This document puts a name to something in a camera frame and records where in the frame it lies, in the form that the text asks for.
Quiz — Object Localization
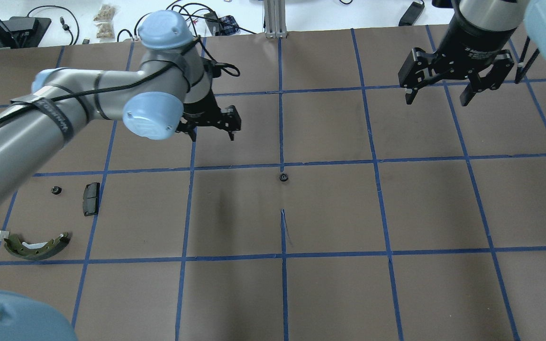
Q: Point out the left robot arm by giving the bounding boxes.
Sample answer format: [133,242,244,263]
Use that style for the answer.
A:
[0,10,241,203]

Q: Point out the black power adapter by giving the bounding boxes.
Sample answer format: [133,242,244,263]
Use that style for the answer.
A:
[397,0,426,27]

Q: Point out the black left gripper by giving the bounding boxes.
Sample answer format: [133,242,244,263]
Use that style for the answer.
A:
[176,91,241,142]

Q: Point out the black brake pad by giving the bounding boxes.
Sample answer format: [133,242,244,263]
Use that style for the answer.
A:
[82,182,100,216]

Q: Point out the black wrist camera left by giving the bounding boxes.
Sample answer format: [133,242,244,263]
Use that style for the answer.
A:
[201,57,224,82]

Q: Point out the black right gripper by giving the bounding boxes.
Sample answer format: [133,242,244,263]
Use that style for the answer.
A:
[397,12,515,107]

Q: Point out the bags of small parts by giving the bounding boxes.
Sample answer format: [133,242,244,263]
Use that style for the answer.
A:
[93,3,117,39]

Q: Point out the olive green brake shoe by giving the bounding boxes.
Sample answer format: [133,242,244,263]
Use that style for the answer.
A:
[3,232,72,261]

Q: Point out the aluminium frame post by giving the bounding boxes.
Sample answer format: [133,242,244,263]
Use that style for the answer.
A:
[263,0,288,39]

